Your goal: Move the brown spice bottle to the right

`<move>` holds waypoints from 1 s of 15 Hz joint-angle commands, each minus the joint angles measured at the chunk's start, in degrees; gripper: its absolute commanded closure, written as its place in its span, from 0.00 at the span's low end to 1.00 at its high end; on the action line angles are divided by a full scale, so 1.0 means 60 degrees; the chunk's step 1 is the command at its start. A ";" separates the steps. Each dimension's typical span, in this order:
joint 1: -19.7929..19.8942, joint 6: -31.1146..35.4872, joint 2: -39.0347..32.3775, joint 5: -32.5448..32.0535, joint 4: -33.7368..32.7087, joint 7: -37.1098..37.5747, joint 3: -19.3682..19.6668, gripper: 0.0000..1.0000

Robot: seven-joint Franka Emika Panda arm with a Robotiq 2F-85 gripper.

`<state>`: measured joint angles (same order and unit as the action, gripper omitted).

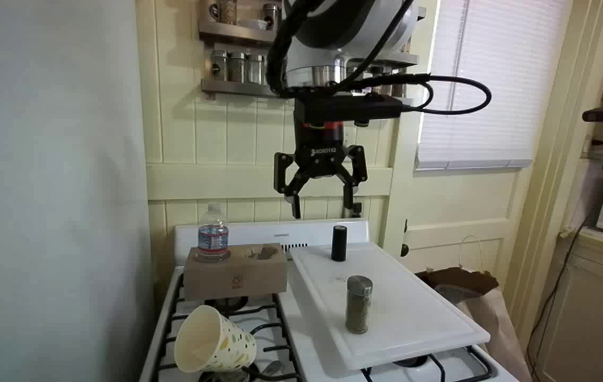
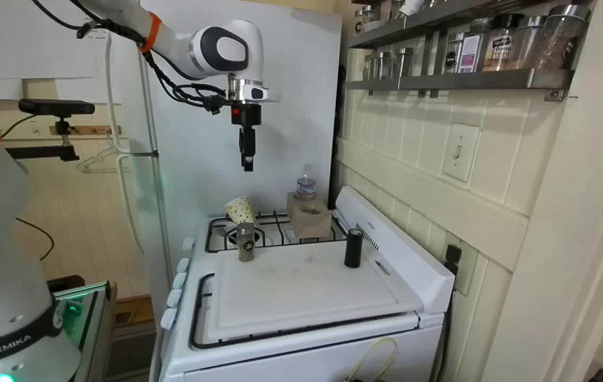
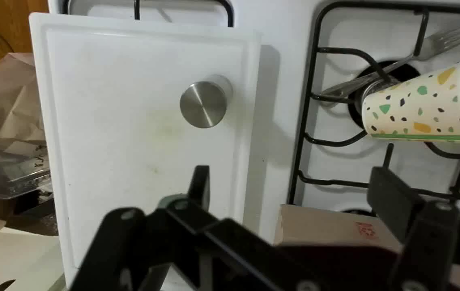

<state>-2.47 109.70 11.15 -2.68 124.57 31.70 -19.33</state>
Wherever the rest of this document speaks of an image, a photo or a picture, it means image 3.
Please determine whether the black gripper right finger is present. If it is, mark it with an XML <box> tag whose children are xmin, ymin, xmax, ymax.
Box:
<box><xmin>368</xmin><ymin>167</ymin><xmax>460</xmax><ymax>291</ymax></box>

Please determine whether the black stove burner grate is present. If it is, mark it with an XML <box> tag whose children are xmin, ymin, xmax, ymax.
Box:
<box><xmin>287</xmin><ymin>0</ymin><xmax>460</xmax><ymax>213</ymax></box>

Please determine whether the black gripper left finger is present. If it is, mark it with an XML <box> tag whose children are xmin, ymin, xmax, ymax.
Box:
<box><xmin>70</xmin><ymin>165</ymin><xmax>275</xmax><ymax>291</ymax></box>

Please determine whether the brown cardboard box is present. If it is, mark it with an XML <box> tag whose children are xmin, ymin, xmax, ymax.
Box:
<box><xmin>274</xmin><ymin>205</ymin><xmax>402</xmax><ymax>252</ymax></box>

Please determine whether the white cutting board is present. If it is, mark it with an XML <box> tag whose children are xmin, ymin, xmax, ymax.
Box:
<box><xmin>29</xmin><ymin>13</ymin><xmax>261</xmax><ymax>280</ymax></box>

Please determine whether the clear plastic food container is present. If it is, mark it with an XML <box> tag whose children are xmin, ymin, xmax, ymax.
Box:
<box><xmin>0</xmin><ymin>141</ymin><xmax>52</xmax><ymax>201</ymax></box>

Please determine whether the white gas stove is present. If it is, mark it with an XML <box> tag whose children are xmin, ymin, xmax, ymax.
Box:
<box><xmin>45</xmin><ymin>0</ymin><xmax>460</xmax><ymax>244</ymax></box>

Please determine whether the brown spice bottle silver lid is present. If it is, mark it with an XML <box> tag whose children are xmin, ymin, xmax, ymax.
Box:
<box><xmin>180</xmin><ymin>74</ymin><xmax>233</xmax><ymax>129</ymax></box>

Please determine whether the brown paper bag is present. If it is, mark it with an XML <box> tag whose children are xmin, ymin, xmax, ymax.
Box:
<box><xmin>0</xmin><ymin>53</ymin><xmax>47</xmax><ymax>157</ymax></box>

